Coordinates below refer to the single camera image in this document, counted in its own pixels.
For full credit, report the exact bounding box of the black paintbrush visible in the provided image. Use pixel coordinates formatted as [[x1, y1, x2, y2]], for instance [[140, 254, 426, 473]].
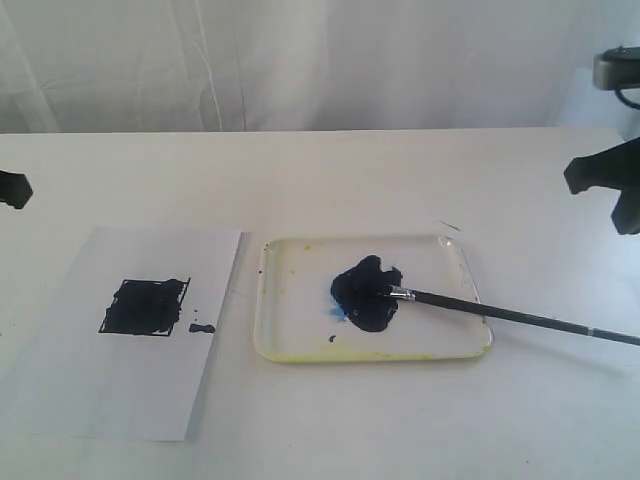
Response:
[[379, 285, 639, 346]]

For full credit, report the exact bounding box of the white paper sheet with square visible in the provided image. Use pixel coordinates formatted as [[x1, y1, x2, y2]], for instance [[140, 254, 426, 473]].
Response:
[[1, 228, 242, 442]]

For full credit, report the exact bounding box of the dark blue paint blob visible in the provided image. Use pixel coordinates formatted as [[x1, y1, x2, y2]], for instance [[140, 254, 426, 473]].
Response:
[[330, 255, 402, 333]]

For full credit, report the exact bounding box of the white plastic paint tray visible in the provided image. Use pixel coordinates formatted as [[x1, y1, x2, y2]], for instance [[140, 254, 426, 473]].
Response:
[[254, 235, 493, 363]]

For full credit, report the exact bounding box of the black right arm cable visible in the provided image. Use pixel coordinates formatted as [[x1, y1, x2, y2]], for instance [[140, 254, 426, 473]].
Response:
[[613, 87, 640, 110]]

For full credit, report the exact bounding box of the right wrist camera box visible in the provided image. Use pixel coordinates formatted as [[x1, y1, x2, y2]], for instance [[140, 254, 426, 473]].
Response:
[[593, 46, 640, 91]]

